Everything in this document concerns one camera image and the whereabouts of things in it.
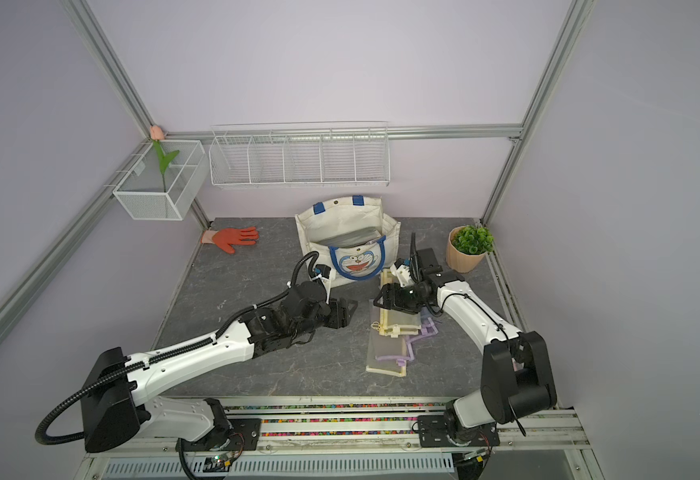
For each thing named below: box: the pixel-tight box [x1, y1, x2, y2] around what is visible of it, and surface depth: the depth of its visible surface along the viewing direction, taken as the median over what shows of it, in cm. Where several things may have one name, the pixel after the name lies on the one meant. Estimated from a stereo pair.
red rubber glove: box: [201, 226, 259, 254], surface depth 118 cm
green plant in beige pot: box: [446, 225, 495, 273], surface depth 98 cm
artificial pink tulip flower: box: [150, 125, 180, 193], surface depth 92 cm
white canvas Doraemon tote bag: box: [295, 196, 401, 285], surface depth 99 cm
